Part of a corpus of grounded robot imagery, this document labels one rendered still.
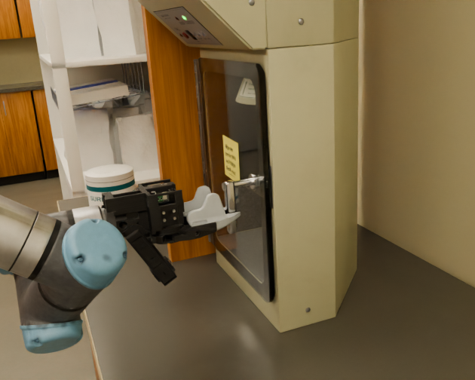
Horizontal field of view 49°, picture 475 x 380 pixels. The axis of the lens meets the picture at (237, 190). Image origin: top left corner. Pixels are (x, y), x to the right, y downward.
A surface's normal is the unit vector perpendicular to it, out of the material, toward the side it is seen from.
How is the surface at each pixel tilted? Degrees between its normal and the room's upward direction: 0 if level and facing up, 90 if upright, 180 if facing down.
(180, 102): 90
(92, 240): 49
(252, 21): 90
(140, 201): 90
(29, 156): 90
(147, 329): 0
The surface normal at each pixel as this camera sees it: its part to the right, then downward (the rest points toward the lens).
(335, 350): -0.06, -0.95
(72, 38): -0.10, 0.39
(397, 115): -0.92, 0.17
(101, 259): 0.56, -0.55
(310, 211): 0.37, 0.26
